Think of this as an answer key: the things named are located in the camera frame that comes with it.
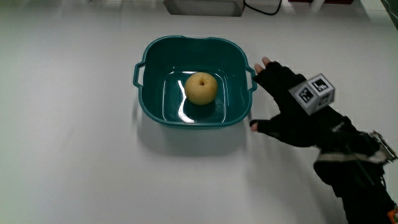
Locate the person's right hand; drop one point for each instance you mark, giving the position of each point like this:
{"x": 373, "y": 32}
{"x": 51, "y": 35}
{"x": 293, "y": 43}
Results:
{"x": 289, "y": 121}

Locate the teal plastic basin plate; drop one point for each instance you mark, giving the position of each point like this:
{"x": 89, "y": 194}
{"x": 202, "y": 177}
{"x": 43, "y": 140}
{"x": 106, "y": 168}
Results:
{"x": 236, "y": 74}

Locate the yellow pear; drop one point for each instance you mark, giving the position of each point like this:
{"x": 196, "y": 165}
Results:
{"x": 201, "y": 88}

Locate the white cylinder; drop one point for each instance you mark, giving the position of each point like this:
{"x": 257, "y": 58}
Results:
{"x": 317, "y": 4}

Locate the dark red object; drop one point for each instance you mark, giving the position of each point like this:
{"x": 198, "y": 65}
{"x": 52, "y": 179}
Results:
{"x": 335, "y": 1}

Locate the grey metal box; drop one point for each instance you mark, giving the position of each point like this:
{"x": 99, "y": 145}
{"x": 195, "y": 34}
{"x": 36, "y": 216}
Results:
{"x": 203, "y": 7}

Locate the dark green mat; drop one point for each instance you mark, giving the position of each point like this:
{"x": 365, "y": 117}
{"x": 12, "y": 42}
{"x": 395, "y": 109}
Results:
{"x": 392, "y": 11}

